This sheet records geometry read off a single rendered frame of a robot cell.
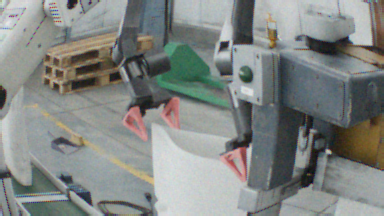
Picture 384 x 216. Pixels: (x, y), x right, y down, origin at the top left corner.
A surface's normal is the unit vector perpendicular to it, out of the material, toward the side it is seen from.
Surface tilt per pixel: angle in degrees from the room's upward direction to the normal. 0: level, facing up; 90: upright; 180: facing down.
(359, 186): 90
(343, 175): 90
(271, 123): 90
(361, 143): 90
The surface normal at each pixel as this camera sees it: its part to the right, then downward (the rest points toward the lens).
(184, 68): 0.61, -0.05
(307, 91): -0.78, 0.14
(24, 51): 0.23, 0.63
